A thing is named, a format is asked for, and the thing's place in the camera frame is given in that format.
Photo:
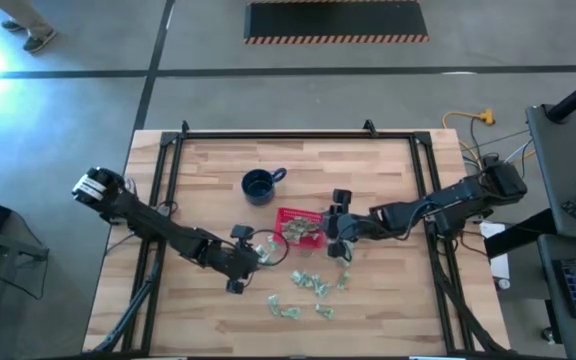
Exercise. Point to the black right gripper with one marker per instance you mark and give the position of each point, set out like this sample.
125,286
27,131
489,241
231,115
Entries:
340,225

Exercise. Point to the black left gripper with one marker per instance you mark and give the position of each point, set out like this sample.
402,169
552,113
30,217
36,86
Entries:
230,260

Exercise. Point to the stevia sweetener packet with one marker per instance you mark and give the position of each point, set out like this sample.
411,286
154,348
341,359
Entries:
324,290
318,280
297,278
291,313
273,304
302,236
343,280
260,251
310,223
308,281
292,225
324,311
271,244

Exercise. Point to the red slotted plastic basket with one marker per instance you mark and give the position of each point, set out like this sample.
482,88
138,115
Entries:
280,222

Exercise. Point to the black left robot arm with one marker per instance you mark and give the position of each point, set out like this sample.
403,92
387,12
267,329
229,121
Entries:
158,225

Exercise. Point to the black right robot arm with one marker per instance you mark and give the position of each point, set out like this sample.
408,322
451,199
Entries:
458,197

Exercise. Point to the dark blue mug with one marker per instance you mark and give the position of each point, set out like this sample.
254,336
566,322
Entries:
258,187

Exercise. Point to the white paper sheet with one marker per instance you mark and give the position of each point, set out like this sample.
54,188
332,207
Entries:
499,262

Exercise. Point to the small white round cap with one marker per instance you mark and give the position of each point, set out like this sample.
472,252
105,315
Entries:
504,284

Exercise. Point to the black desk leg bar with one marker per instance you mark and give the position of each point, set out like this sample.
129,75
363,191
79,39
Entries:
518,232

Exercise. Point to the black hazard-striped floor mat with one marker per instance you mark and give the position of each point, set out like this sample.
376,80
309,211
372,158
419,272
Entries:
335,20

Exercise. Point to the black desk with pole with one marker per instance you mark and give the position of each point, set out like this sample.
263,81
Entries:
558,165

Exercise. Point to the black desk caster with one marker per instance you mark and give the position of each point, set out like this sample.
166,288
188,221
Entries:
548,334

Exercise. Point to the small black desk gadget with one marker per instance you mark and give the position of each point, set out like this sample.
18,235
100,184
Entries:
574,209

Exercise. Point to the person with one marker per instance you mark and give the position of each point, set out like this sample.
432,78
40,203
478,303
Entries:
28,15

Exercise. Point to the black aluminium table frame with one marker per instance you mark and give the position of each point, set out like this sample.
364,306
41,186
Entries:
293,135

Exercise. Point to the black frame bracket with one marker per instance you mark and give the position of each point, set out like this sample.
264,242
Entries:
370,127
184,127

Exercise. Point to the black cart frame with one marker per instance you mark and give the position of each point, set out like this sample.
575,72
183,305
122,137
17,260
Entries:
18,248

